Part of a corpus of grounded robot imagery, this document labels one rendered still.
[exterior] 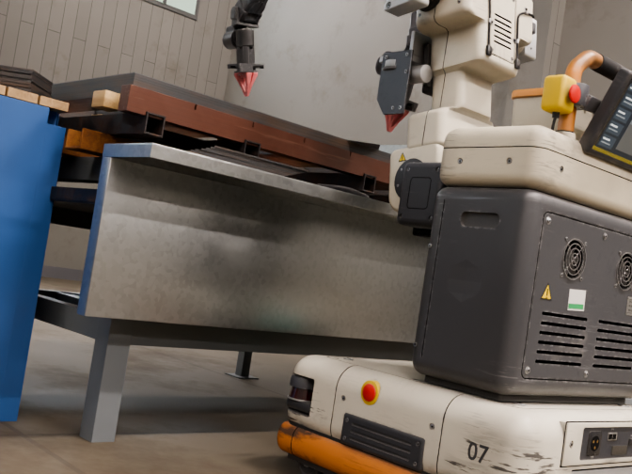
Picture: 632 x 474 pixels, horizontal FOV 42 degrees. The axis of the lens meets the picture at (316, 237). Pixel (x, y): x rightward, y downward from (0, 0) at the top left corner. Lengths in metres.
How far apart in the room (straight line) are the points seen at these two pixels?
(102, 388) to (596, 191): 1.18
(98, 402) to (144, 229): 0.42
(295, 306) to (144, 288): 0.47
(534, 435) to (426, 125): 0.81
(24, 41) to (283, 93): 2.69
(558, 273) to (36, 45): 7.73
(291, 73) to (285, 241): 7.00
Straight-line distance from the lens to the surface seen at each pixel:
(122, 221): 1.87
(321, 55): 8.78
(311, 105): 8.68
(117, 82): 2.05
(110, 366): 2.01
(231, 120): 2.08
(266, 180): 1.89
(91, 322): 2.09
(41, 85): 2.19
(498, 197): 1.62
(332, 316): 2.29
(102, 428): 2.04
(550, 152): 1.62
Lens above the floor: 0.47
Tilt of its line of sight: 2 degrees up
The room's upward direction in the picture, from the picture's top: 9 degrees clockwise
